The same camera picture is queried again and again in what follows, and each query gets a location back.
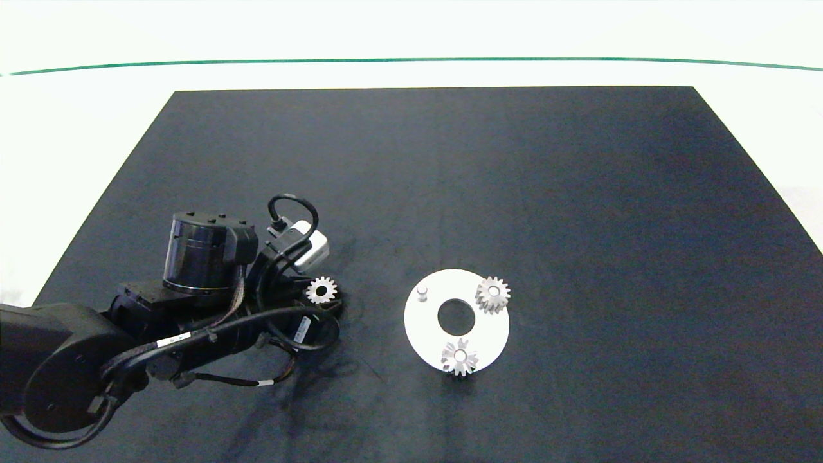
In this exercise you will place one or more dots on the round white carrier plate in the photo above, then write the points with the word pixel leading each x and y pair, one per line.
pixel 421 328

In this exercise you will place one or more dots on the small steel planetary gear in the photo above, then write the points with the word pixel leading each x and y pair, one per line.
pixel 452 358
pixel 503 293
pixel 314 292

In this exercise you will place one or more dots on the black rubber mat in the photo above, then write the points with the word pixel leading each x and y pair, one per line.
pixel 578 225

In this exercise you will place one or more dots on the silver boxy wrist camera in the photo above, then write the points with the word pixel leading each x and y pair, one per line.
pixel 310 248

